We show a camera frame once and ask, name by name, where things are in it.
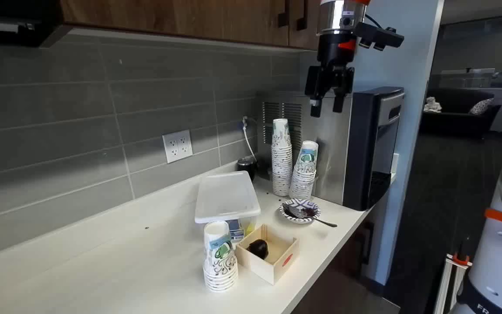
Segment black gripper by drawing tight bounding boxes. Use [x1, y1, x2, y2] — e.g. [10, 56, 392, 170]
[303, 32, 359, 119]

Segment wooden cabinet door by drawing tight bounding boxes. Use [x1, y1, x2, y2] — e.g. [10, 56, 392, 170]
[287, 0, 322, 53]
[57, 0, 291, 49]

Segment dark lower cabinet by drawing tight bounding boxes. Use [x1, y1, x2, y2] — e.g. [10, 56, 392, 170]
[292, 219, 401, 314]

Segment steel and black water dispenser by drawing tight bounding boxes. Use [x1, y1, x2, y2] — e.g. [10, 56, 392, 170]
[254, 86, 408, 213]

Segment tall printed paper cup stack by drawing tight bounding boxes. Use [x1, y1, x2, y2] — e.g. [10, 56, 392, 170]
[270, 117, 294, 199]

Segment medium printed paper cup stack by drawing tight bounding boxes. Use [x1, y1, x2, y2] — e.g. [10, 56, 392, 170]
[287, 138, 320, 203]

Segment curved metal tube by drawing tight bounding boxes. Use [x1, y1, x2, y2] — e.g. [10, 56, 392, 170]
[238, 116, 259, 163]

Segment small black pot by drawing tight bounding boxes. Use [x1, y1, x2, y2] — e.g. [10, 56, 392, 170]
[235, 156, 259, 178]

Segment white object on sofa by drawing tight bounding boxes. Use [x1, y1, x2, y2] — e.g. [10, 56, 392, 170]
[421, 95, 444, 116]

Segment metal spoon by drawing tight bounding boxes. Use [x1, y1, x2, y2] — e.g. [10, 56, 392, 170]
[284, 203, 340, 231]

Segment dark small bowl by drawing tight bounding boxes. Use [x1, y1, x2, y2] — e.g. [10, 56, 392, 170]
[277, 198, 320, 227]

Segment black sofa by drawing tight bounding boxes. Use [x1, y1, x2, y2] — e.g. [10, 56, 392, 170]
[420, 86, 502, 142]

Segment clear plastic container with lid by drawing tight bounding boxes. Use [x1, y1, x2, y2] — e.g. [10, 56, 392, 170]
[193, 170, 263, 241]

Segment light sofa pillow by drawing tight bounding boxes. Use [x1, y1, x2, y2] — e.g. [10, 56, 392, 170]
[467, 96, 496, 117]

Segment black object in wooden box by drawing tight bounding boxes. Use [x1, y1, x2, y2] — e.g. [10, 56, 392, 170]
[245, 238, 272, 262]

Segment small wooden box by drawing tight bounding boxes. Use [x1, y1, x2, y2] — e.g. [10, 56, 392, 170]
[233, 222, 301, 287]

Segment white green-logo bottle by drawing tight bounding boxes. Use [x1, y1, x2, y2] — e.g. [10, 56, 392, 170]
[200, 220, 240, 295]

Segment white poles with orange bands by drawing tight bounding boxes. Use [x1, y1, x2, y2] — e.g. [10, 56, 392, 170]
[432, 252, 474, 314]

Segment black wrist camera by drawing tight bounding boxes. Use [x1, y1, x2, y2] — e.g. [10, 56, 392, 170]
[353, 21, 406, 53]

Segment white wall outlet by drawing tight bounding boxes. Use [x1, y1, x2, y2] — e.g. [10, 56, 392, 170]
[160, 128, 195, 166]

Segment black open wall shelf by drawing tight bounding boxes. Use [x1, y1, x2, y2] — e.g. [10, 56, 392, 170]
[0, 0, 73, 49]

